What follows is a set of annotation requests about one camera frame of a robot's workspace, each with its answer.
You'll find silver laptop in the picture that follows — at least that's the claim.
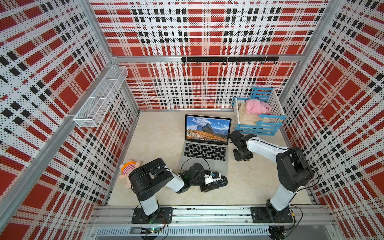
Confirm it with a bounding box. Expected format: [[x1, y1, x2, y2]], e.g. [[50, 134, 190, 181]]
[[179, 114, 232, 176]]

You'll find black wireless mouse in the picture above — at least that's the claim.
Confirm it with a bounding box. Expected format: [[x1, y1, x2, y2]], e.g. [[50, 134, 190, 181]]
[[216, 176, 228, 188]]

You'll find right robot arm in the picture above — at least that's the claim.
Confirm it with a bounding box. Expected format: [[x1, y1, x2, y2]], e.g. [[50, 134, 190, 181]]
[[229, 131, 314, 212]]

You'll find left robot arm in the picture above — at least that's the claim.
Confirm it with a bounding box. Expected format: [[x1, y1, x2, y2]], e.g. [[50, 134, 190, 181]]
[[128, 158, 228, 217]]

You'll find beige cloth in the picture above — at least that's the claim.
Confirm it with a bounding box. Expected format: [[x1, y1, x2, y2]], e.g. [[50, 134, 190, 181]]
[[238, 100, 269, 125]]

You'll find blue white storage crate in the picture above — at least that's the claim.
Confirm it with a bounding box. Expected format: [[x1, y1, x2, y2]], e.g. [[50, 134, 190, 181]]
[[232, 87, 286, 136]]

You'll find pink cloth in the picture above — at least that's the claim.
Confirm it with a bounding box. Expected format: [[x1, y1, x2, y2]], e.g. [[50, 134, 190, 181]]
[[245, 99, 271, 115]]

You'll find green circuit board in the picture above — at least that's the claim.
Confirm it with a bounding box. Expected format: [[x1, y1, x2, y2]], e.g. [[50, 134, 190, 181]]
[[140, 228, 164, 235]]

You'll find cartoon face plush toy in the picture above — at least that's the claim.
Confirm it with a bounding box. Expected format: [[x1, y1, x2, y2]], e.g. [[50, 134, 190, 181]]
[[119, 160, 141, 179]]

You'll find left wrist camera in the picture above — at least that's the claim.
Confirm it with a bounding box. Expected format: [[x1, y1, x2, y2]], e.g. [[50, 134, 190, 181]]
[[204, 172, 222, 185]]

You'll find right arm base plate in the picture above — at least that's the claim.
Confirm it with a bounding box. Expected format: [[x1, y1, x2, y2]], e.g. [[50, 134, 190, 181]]
[[250, 207, 294, 224]]

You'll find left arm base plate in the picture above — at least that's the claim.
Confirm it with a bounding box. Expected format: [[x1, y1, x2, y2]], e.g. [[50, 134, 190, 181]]
[[131, 207, 173, 224]]

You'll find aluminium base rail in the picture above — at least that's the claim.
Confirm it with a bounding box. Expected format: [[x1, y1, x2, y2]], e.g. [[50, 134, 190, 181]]
[[84, 205, 341, 240]]

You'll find black hook rail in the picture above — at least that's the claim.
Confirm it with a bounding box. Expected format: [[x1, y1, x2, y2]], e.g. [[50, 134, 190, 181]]
[[181, 56, 280, 64]]

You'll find white wire mesh shelf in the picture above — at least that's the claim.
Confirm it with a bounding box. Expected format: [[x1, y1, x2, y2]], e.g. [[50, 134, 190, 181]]
[[74, 66, 128, 128]]

